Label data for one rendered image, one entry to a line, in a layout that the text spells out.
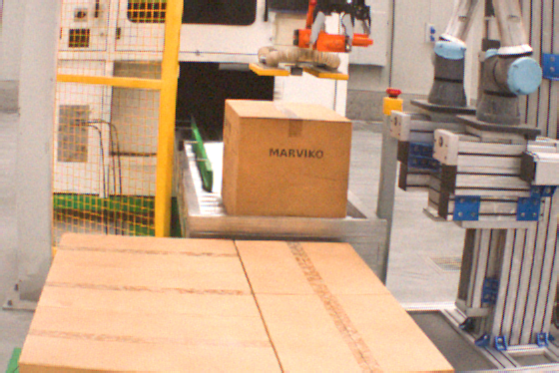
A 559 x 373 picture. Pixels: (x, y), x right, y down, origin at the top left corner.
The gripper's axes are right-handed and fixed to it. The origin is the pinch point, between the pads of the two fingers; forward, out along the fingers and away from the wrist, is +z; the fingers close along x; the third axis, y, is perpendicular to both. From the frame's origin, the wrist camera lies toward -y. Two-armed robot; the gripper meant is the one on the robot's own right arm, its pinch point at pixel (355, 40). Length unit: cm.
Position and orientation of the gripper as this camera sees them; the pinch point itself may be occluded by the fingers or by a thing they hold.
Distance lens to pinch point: 336.4
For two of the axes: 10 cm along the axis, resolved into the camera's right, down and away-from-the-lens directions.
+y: 1.2, 1.9, -9.7
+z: -0.7, 9.8, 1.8
